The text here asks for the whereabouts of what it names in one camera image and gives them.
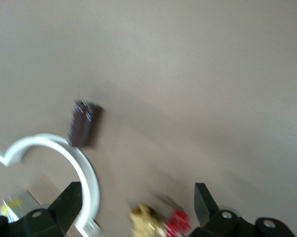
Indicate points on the metal mesh power supply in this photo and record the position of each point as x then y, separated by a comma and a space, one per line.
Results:
20, 203

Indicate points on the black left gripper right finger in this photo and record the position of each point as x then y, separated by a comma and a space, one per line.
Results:
205, 207

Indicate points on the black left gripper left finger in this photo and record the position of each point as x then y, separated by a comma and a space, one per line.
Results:
64, 205

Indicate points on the large brown electrolytic capacitor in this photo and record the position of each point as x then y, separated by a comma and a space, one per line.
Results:
83, 123

